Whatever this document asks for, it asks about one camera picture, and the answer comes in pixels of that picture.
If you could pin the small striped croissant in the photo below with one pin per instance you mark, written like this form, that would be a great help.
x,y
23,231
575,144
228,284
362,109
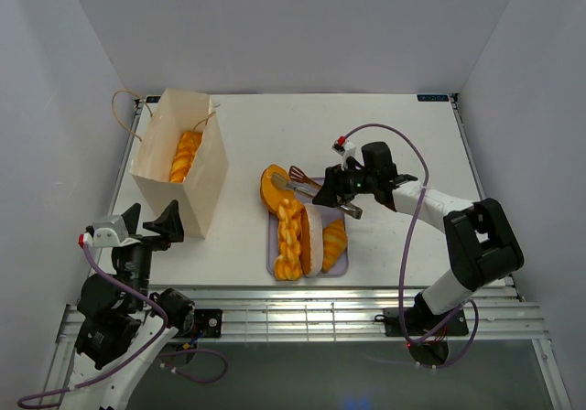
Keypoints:
x,y
335,242

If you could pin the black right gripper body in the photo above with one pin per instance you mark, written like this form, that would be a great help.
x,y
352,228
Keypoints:
x,y
355,182

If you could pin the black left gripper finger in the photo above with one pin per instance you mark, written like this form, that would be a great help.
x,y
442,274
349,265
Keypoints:
x,y
167,227
131,218

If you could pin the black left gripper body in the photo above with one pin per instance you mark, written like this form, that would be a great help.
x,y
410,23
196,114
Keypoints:
x,y
136,260

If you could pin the white sugared bread slice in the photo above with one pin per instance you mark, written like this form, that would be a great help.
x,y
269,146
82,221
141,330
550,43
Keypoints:
x,y
311,257

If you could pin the metal serving tongs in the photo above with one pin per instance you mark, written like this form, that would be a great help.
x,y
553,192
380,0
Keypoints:
x,y
300,183

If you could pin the oval orange bread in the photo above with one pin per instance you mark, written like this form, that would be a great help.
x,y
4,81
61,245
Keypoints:
x,y
269,193

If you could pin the lavender plastic tray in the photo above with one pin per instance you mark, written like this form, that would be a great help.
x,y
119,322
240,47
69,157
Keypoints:
x,y
328,215

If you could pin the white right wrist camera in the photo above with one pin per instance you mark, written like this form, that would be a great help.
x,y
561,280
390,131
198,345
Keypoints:
x,y
345,149

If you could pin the long twisted braided bread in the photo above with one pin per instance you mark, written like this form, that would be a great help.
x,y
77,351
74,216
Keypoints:
x,y
186,151

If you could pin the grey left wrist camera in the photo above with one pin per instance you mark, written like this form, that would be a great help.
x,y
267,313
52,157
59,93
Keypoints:
x,y
108,232

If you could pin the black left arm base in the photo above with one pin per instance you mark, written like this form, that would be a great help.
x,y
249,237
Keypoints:
x,y
202,323

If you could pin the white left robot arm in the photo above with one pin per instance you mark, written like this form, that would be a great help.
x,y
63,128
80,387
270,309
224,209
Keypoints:
x,y
124,326

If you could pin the beige paper bag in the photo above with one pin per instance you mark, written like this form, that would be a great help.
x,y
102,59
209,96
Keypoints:
x,y
179,111

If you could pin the aluminium frame rail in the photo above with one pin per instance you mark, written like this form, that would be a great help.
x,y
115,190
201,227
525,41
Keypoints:
x,y
227,269

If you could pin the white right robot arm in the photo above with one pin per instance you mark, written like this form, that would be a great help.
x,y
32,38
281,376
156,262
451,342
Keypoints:
x,y
482,247

